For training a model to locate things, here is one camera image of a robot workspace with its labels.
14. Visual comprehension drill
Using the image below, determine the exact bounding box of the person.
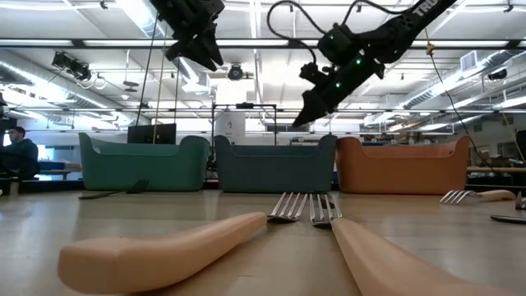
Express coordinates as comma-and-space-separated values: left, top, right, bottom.
0, 126, 41, 180

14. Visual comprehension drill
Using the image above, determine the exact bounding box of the black hanging cable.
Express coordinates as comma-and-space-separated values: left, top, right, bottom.
135, 12, 159, 128

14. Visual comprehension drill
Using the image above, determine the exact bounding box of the blue plastic bin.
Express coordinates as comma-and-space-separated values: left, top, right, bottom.
214, 133, 338, 194

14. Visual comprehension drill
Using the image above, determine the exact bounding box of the orange plastic bin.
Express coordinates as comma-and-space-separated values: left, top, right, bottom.
335, 135, 471, 196

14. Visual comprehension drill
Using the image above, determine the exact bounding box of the hanging cable with yellow connector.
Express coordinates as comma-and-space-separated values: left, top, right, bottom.
422, 28, 501, 176

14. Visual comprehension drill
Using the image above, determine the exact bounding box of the tan-handled fork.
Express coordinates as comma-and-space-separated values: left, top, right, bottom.
438, 188, 517, 206
308, 192, 526, 296
57, 192, 309, 295

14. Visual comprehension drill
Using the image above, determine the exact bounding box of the black ceiling camera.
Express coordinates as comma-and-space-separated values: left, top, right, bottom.
227, 63, 245, 81

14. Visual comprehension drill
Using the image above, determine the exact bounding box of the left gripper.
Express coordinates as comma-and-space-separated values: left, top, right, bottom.
150, 0, 226, 72

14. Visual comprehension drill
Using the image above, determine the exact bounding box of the background bench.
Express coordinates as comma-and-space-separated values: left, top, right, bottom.
36, 162, 83, 182

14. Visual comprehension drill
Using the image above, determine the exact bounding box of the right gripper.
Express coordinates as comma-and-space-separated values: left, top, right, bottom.
291, 61, 386, 127

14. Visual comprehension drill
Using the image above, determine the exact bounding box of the teal green plastic bin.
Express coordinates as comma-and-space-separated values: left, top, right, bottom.
78, 132, 210, 192

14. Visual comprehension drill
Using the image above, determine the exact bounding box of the black monitor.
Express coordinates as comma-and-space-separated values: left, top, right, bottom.
127, 123, 178, 145

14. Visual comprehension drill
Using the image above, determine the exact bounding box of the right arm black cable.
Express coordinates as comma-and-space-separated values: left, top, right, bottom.
265, 0, 412, 65

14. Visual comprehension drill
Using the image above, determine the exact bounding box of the black ceiling spotlight cluster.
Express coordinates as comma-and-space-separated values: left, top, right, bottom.
51, 51, 94, 82

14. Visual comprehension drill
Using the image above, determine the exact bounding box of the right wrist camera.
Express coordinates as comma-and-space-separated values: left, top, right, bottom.
298, 61, 330, 84

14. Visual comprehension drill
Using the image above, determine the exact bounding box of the wooden background table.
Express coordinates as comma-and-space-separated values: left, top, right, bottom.
466, 165, 526, 173

